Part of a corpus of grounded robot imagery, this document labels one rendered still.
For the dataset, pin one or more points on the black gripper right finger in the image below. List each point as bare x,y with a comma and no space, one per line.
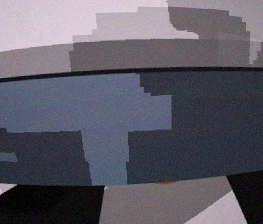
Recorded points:
248,189

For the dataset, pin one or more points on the low clear corner wall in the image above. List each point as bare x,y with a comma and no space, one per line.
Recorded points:
98,55

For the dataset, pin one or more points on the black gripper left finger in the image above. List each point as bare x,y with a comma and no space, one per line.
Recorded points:
50,204

